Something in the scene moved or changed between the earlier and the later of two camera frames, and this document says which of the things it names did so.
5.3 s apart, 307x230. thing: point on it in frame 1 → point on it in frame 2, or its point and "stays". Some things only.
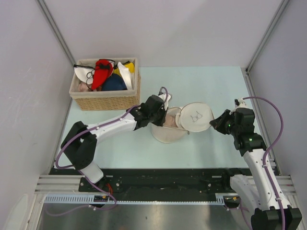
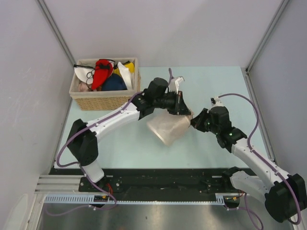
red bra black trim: x=102 y=70 stays
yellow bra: x=130 y=66 stays
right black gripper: x=218 y=123 → x=196 y=122
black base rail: x=169 y=181 stays
